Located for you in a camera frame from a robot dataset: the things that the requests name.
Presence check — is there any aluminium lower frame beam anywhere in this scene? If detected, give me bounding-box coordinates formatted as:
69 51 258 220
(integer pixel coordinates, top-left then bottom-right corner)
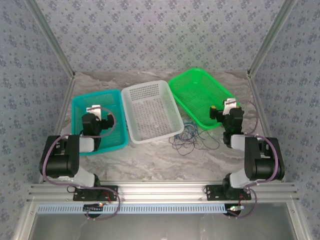
11 201 38 240
286 199 311 240

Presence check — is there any aluminium table side rail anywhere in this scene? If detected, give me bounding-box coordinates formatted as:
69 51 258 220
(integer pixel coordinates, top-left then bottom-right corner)
53 74 77 141
247 72 272 138

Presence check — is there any green plastic basket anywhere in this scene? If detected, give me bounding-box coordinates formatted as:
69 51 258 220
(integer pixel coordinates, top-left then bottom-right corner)
167 67 242 130

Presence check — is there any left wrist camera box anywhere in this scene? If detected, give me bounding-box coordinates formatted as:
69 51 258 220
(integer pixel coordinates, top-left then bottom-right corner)
86 104 102 120

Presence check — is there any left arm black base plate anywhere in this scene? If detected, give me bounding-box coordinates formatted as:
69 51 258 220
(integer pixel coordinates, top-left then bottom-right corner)
73 185 119 202

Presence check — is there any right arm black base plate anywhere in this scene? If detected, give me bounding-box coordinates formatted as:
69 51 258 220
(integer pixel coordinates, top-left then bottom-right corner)
205 184 252 201

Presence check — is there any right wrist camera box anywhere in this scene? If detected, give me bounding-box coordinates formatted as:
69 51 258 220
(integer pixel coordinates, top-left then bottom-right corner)
223 98 238 116

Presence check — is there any aluminium frame post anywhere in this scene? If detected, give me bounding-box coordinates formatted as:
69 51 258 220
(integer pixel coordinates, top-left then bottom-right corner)
247 0 299 79
24 0 76 79

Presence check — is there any white plastic basket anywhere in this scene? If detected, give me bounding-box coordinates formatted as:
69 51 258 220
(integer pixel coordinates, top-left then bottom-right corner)
120 80 185 145

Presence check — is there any tangle of thin cables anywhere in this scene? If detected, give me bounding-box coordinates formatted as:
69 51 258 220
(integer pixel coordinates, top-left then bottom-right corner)
184 122 221 151
172 124 221 157

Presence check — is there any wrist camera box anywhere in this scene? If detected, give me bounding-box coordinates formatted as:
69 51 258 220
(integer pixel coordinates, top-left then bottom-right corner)
223 98 238 116
86 104 102 120

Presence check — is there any aluminium mounting rail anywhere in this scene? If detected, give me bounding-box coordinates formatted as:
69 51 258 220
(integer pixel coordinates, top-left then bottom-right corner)
27 181 300 201

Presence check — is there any teal plastic basket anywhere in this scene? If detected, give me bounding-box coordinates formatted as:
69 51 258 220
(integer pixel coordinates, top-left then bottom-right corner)
71 89 130 156

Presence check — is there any white slotted cable duct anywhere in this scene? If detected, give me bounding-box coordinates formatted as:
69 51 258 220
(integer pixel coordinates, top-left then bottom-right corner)
36 203 232 215

